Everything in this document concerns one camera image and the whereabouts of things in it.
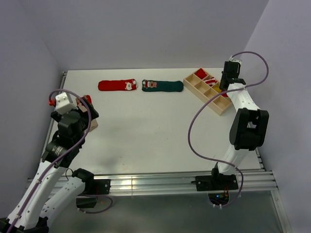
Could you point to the red reindeer sock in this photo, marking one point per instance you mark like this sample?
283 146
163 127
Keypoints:
224 94

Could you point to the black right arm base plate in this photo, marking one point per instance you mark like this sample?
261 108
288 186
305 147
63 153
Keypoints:
204 183

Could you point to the black box under frame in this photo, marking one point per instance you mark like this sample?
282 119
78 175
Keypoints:
85 202

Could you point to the beige reindeer sock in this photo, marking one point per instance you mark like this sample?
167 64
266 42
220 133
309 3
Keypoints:
94 123

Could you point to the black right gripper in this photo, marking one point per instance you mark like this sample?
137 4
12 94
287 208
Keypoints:
223 76

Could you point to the wooden compartment tray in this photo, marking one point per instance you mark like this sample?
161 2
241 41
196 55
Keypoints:
205 92

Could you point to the rolled striped sock in tray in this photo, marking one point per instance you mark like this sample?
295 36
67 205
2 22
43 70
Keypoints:
211 82

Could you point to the rolled red sock in tray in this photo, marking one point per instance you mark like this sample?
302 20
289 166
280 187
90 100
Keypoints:
200 73

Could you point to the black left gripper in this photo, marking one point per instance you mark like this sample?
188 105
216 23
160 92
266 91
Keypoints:
84 114

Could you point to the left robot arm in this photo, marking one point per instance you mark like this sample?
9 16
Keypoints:
35 211

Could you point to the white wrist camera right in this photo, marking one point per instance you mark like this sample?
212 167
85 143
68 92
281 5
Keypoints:
232 59

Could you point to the rolled yellow sock in tray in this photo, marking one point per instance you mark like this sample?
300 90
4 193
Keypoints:
216 88

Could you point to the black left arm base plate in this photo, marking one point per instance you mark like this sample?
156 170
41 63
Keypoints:
97 187

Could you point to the dark green reindeer sock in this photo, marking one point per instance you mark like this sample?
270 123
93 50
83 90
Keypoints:
162 86

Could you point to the red santa sock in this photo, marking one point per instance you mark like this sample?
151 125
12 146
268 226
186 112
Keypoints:
118 85

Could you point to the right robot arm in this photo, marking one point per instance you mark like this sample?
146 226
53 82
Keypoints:
249 126

